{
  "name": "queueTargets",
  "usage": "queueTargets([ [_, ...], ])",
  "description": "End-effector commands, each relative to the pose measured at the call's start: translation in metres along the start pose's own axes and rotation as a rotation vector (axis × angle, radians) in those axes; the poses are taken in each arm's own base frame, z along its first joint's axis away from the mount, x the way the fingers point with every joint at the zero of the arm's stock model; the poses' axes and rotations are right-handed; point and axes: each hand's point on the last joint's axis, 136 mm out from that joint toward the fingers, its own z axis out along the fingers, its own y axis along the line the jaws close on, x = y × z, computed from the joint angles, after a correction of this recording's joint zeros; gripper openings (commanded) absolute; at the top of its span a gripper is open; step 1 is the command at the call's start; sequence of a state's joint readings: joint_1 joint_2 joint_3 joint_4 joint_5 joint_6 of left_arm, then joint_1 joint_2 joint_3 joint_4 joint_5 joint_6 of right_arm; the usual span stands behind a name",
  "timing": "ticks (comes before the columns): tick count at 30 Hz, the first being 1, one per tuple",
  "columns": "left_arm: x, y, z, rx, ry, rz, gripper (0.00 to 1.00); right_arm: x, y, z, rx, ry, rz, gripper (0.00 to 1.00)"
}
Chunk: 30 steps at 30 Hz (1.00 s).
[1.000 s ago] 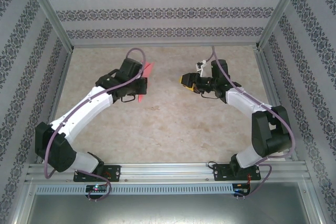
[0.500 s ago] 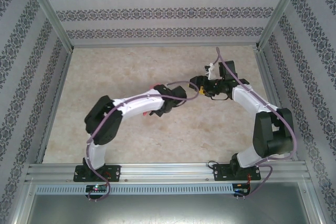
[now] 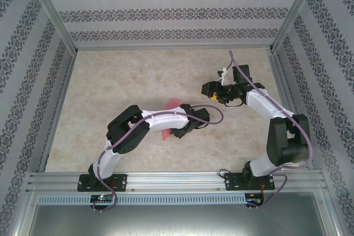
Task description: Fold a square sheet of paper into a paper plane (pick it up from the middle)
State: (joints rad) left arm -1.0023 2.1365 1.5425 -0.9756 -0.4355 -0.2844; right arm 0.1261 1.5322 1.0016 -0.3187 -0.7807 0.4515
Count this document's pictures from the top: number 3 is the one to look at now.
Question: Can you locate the aluminium frame post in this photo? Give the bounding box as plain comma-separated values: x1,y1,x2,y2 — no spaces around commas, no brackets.
23,0,79,54
269,0,323,52

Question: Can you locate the aluminium mounting rail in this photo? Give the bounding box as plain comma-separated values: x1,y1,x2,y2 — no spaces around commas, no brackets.
26,171,329,192

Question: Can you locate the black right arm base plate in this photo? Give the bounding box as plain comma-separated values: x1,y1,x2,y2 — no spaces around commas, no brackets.
224,172,276,192

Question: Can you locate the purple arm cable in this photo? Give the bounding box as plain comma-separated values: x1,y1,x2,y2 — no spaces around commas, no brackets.
92,104,224,214
228,50,312,211

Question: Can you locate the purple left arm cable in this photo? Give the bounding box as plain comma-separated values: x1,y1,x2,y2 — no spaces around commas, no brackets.
92,104,224,214

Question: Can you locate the pink red cloth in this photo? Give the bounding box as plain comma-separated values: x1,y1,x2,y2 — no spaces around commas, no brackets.
161,98,183,141

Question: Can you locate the slotted grey cable duct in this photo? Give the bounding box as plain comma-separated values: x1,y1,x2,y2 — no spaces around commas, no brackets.
37,193,247,205

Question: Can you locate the grey sheet metal tray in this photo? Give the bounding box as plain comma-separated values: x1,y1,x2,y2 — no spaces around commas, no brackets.
15,204,342,236

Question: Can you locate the thin black right gripper cable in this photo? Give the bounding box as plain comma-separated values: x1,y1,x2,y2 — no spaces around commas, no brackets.
223,99,246,108

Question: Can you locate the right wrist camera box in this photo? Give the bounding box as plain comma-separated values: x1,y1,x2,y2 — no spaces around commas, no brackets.
217,67,231,85

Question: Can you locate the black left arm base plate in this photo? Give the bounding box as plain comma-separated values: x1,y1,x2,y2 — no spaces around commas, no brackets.
77,174,128,192

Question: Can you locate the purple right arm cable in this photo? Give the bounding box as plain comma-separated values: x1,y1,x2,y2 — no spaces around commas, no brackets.
228,50,312,211

